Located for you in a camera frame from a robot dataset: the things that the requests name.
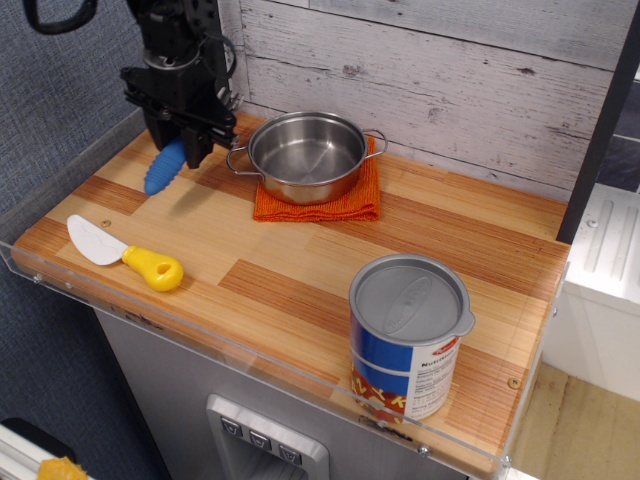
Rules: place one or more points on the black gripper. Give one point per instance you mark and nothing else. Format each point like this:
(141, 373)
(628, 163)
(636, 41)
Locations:
(155, 89)

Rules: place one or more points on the yellow handled white toy knife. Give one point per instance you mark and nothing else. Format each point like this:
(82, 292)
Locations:
(161, 272)

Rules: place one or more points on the dark vertical post left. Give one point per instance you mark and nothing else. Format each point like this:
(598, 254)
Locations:
(219, 52)

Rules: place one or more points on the toy fridge dispenser panel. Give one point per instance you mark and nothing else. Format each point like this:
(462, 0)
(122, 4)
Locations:
(252, 446)

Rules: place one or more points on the dark vertical post right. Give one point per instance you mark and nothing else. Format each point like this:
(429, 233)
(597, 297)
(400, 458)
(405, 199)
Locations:
(616, 96)

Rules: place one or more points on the stainless steel pot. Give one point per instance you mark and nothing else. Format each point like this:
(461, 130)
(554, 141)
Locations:
(307, 158)

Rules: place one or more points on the blue labelled soup can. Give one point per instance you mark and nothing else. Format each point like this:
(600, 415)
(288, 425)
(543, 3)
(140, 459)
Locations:
(408, 316)

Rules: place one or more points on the orange folded cloth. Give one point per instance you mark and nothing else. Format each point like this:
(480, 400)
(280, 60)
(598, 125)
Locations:
(361, 203)

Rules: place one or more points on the clear acrylic guard rail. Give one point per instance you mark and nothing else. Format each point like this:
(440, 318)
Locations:
(270, 299)

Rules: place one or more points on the white toy sink unit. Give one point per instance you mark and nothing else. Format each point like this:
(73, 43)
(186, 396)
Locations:
(593, 332)

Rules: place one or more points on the blue handled metal fork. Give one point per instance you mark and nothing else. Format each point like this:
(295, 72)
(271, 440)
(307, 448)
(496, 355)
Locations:
(162, 170)

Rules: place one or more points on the dark vertical post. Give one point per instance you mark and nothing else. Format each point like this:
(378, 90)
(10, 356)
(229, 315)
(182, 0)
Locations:
(616, 96)
(219, 52)

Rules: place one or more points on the yellow and black object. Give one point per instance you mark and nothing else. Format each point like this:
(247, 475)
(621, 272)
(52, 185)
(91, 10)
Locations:
(28, 452)

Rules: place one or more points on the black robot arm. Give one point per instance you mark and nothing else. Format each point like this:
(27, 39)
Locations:
(171, 33)

